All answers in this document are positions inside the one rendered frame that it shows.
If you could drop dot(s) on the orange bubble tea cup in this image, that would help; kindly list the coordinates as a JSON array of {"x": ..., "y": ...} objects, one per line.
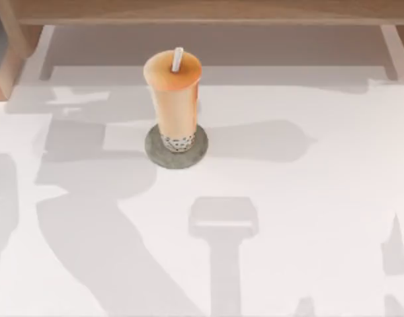
[{"x": 175, "y": 105}]

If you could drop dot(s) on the wooden shelf cabinet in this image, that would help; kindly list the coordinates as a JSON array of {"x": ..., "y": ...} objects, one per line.
[{"x": 201, "y": 11}]

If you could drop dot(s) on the white drinking straw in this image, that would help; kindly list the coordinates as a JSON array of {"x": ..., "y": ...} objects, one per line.
[{"x": 178, "y": 59}]

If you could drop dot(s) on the grey round coaster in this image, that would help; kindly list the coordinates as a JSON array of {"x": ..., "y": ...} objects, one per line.
[{"x": 155, "y": 155}]

